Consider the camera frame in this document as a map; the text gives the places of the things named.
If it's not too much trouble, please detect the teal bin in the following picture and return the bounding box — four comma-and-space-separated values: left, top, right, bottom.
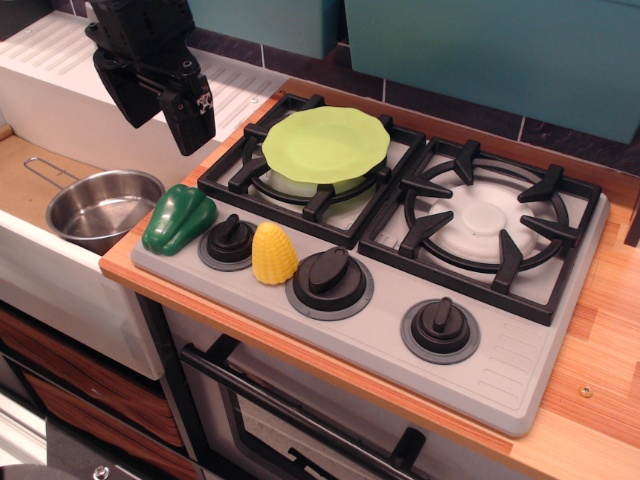
189, 0, 340, 59
345, 1, 639, 143

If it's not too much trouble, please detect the black left stove knob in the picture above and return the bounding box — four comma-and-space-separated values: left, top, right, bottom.
198, 214, 257, 272

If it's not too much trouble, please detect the wooden drawer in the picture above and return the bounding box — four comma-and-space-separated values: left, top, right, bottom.
1, 305, 170, 418
25, 372, 184, 448

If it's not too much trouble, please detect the green toy bell pepper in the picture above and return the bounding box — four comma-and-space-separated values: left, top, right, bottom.
142, 184, 218, 256

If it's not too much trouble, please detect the toy oven door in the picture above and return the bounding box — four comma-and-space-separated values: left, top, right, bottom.
165, 309, 523, 479

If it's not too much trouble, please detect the yellow toy corn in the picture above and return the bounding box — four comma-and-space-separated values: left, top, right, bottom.
252, 222, 299, 285

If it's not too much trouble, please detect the grey toy stove top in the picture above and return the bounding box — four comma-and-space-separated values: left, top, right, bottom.
130, 93, 611, 438

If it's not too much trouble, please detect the black middle stove knob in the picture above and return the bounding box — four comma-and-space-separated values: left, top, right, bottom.
285, 247, 374, 321

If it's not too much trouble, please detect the black oven door handle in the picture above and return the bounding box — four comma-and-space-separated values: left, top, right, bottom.
180, 341, 425, 479

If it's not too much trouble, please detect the teal bin left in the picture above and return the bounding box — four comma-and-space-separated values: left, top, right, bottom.
189, 0, 340, 59

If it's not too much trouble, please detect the black right stove knob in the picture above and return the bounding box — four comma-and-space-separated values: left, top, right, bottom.
400, 297, 480, 365

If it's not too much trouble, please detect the white toy sink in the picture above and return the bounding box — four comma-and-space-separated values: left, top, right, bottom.
1, 12, 286, 380

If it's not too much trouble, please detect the black left burner grate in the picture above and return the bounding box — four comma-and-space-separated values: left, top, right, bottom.
198, 94, 426, 248

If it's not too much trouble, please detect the upper wooden drawer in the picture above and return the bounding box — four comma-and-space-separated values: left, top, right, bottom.
1, 305, 170, 418

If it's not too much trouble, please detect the stainless steel pot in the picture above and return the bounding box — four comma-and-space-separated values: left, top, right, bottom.
24, 157, 165, 255

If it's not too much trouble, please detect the lower wooden drawer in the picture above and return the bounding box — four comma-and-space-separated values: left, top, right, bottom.
25, 372, 184, 448

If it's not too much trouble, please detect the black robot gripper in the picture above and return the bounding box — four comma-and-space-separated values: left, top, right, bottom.
85, 1, 216, 155

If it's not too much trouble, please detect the teal bin right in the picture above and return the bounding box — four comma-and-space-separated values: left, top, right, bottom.
345, 1, 639, 143

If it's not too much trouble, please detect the light green plastic plate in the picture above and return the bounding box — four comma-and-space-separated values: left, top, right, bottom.
262, 106, 391, 184

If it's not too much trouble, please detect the black right burner grate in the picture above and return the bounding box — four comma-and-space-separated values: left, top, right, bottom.
358, 139, 602, 325

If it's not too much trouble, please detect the black burner grate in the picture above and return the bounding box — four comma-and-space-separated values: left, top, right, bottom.
198, 94, 426, 248
358, 139, 602, 325

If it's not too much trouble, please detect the black stove knob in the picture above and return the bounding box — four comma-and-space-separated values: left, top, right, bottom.
198, 214, 257, 272
400, 297, 480, 365
285, 247, 374, 321

